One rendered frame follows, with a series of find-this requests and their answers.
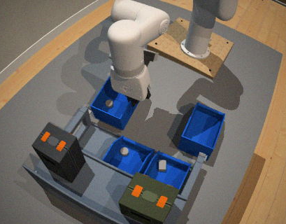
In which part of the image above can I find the black case with orange latches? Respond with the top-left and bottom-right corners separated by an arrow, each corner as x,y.
32,122 -> 86,183

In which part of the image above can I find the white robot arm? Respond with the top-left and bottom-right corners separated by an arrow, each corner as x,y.
107,0 -> 238,78

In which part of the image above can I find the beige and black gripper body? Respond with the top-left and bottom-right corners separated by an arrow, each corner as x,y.
110,64 -> 151,101

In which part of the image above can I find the grey low shelf rack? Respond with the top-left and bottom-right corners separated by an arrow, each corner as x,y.
22,104 -> 207,224

